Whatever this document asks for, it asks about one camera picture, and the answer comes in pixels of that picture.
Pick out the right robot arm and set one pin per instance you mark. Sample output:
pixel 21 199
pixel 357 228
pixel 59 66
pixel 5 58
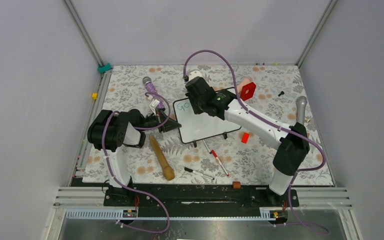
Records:
pixel 288 140

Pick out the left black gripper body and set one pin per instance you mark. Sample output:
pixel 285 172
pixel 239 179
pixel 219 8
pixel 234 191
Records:
pixel 151 121

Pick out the white whiteboard black frame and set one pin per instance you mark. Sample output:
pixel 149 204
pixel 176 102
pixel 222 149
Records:
pixel 196 127

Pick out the silver grey microphone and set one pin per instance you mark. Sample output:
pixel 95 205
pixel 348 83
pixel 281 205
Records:
pixel 301 104

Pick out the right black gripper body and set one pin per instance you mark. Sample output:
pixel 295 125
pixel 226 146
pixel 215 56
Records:
pixel 197 106

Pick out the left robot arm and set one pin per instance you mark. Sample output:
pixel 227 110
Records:
pixel 112 129

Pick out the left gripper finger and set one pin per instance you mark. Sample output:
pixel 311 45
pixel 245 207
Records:
pixel 169 125
pixel 161 115

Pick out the purple glitter microphone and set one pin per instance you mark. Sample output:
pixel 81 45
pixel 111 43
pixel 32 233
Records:
pixel 152 89

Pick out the red square block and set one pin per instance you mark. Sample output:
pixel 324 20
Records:
pixel 247 90

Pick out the teal clamp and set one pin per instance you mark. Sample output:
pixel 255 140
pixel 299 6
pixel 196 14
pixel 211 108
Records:
pixel 104 68

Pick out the yellow small cube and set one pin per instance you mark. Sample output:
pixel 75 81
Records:
pixel 94 96

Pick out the floral patterned mat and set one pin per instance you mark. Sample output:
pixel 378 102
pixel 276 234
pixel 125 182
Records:
pixel 250 164

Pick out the brown small block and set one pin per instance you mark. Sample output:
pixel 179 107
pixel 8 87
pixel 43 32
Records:
pixel 236 185

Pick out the red capped marker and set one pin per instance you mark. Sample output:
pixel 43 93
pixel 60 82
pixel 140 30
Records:
pixel 220 162

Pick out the blue capped marker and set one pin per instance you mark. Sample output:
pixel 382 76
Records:
pixel 206 146

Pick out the red rectangular block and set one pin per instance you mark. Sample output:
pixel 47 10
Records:
pixel 245 137

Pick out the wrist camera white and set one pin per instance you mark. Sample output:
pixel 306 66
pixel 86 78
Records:
pixel 154 106
pixel 191 75

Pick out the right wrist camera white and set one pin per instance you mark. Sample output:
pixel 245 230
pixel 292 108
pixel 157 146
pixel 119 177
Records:
pixel 191 75

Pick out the black capped marker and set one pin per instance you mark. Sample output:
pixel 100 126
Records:
pixel 199 173

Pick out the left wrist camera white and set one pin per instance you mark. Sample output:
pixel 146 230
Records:
pixel 154 106

